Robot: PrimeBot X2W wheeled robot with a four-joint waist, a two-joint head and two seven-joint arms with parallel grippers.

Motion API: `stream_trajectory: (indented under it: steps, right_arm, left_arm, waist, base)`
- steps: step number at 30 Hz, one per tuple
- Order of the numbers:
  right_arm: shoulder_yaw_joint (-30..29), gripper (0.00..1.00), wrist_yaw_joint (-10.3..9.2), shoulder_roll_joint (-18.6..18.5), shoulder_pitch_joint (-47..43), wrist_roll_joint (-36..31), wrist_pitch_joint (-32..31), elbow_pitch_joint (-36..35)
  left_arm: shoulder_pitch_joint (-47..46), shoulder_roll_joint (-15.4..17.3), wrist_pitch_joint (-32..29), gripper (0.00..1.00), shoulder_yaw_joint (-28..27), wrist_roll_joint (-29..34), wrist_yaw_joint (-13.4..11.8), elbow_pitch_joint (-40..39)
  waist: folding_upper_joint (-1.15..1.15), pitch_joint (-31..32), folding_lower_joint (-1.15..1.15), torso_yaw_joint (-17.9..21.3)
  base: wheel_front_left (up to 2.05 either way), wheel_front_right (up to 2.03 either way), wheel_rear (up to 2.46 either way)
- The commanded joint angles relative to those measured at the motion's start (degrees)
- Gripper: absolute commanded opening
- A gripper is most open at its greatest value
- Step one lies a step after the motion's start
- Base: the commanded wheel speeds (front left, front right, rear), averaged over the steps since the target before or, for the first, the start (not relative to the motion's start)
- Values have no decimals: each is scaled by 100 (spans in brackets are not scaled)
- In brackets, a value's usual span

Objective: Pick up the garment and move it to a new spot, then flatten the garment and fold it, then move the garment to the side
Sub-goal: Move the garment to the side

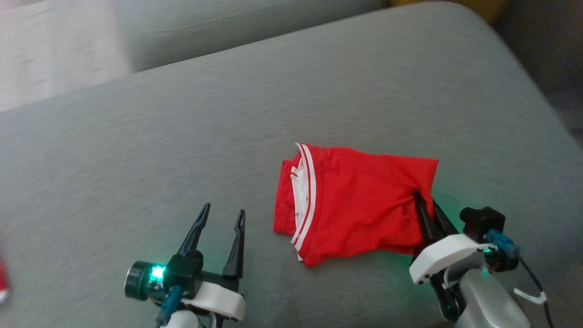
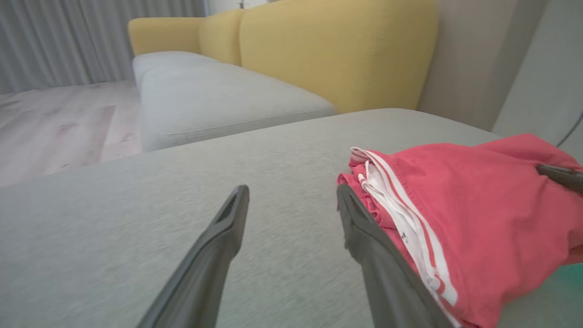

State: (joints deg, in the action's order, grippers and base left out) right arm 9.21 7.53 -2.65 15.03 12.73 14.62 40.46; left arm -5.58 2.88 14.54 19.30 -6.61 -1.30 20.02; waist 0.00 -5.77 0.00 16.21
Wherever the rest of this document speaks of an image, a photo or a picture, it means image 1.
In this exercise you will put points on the grey fabric sofa seat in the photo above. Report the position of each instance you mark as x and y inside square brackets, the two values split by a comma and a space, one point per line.
[182, 150]

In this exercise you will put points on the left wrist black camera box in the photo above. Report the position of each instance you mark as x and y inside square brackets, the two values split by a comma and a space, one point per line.
[184, 271]

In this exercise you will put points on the grey sofa back cushion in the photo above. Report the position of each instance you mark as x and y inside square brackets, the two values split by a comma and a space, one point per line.
[218, 27]

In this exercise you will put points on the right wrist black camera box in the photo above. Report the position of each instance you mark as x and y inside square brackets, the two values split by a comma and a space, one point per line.
[483, 223]

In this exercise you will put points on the red mesh garment white trim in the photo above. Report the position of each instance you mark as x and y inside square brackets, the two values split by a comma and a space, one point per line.
[3, 280]

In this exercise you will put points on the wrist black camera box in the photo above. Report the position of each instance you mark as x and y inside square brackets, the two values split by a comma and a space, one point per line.
[184, 271]
[483, 223]

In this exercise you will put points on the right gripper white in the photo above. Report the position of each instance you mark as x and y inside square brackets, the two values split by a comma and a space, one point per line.
[444, 257]

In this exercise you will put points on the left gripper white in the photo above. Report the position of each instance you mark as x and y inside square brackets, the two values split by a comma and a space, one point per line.
[218, 298]

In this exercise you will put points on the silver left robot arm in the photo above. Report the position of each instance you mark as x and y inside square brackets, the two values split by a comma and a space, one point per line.
[184, 320]

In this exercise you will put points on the red shorts with white stripes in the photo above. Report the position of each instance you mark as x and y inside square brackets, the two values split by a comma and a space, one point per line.
[360, 205]

